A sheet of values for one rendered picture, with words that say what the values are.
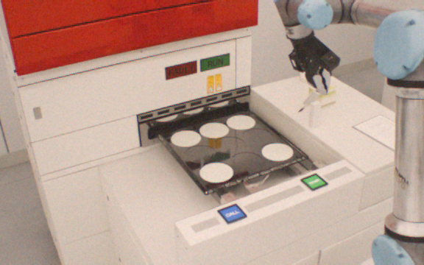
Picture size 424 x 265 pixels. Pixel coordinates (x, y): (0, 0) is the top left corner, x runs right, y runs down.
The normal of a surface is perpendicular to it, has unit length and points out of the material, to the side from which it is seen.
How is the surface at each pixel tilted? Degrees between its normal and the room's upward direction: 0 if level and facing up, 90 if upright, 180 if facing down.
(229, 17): 90
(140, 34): 90
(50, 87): 90
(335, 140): 0
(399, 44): 80
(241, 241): 90
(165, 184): 0
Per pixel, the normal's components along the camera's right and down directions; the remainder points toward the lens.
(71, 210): 0.47, 0.45
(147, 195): -0.02, -0.86
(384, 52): -0.94, 0.03
